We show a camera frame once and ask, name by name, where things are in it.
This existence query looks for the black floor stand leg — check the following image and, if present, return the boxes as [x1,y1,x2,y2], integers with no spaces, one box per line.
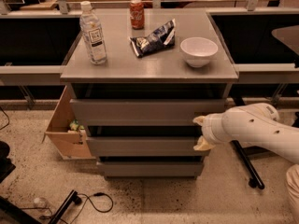
[232,141,264,189]

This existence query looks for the grey bottom drawer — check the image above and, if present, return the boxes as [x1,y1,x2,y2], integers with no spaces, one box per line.
[97,161,204,177]

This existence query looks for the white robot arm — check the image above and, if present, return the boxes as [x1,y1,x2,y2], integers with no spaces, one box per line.
[193,103,299,164]

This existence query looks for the white ceramic bowl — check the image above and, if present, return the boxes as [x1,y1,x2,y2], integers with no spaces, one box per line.
[180,37,218,67]

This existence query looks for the clear plastic water bottle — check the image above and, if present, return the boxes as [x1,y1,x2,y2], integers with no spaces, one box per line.
[79,1,107,64]

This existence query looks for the grey drawer cabinet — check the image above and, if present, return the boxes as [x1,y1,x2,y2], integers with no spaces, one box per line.
[61,8,238,164]

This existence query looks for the grey middle drawer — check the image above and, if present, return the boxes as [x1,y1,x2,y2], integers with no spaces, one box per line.
[87,137,210,157]

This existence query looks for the grey drawer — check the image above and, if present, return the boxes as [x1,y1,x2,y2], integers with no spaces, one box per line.
[97,161,204,177]
[87,137,210,157]
[70,99,225,126]

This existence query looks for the grey top drawer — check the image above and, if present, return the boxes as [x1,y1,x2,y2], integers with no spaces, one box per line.
[70,99,225,126]

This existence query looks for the cardboard box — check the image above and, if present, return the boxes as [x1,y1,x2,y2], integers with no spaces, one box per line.
[45,88,93,159]

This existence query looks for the black stand leg left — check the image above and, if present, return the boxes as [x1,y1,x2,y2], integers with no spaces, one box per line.
[48,190,82,224]

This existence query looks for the dark blue chip bag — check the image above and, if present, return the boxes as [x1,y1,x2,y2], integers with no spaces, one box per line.
[130,19,176,58]

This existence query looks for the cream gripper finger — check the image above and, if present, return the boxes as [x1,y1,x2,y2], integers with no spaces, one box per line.
[193,136,215,151]
[192,116,206,125]

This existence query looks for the red soda can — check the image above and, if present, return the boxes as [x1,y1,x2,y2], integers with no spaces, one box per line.
[130,0,145,29]

